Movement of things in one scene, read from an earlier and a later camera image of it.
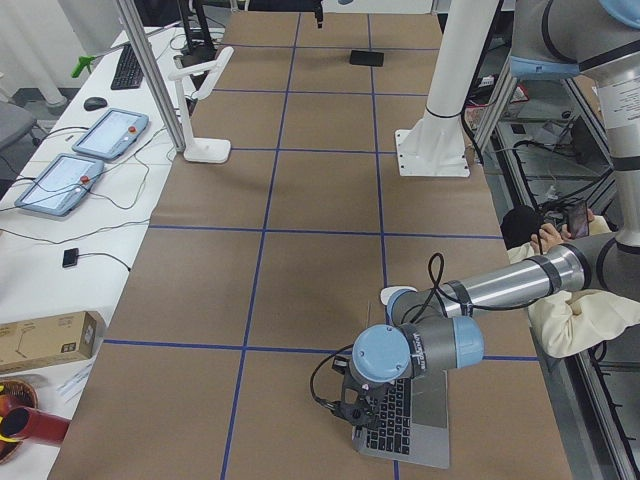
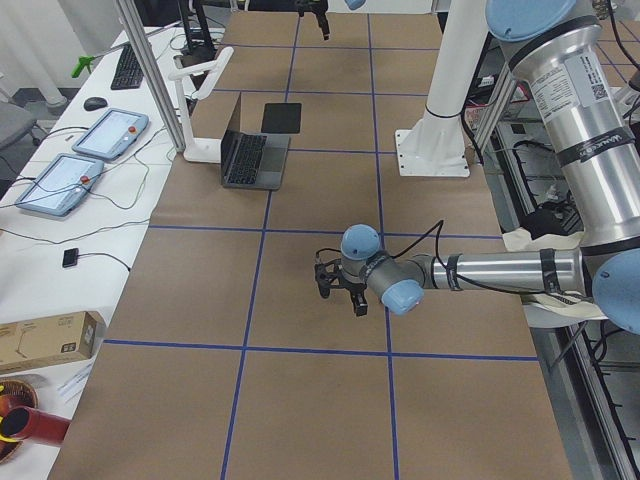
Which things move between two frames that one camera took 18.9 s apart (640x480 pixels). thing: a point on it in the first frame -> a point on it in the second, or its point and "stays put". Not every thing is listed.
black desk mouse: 94,103 stays put
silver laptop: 413,424 -> 250,160
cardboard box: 50,340 stays put
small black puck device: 70,257 stays put
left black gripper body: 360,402 -> 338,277
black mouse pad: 367,58 -> 283,118
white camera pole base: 435,144 stays put
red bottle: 22,422 stays put
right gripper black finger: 318,13 -> 323,20
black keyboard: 129,74 stays put
